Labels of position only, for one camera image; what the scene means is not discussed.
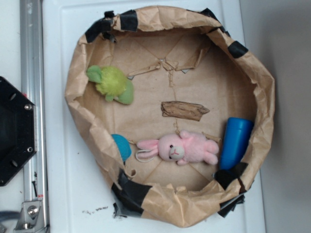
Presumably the brown wood chip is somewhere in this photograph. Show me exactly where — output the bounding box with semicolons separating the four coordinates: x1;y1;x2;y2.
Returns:
161;101;210;121

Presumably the pink plush bunny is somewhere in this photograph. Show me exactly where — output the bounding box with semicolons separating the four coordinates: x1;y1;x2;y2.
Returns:
136;130;219;166

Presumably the blue ball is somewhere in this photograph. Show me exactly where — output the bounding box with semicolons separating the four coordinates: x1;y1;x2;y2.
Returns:
111;134;132;162

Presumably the green plush toy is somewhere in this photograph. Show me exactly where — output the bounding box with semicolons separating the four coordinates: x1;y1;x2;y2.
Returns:
86;65;134;105

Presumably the brown paper bag bin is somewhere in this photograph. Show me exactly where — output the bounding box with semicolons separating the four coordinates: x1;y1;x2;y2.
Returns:
65;6;275;227

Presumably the blue plastic cylinder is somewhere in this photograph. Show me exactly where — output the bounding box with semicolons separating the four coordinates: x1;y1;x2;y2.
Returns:
220;117;254;170

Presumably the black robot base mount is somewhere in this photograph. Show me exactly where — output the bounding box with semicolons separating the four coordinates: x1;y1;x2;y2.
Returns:
0;77;36;187

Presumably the aluminium extrusion rail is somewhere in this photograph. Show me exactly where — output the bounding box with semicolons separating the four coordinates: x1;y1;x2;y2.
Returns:
18;0;51;233

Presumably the metal corner bracket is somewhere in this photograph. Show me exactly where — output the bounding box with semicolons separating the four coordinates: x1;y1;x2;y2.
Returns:
14;200;46;233

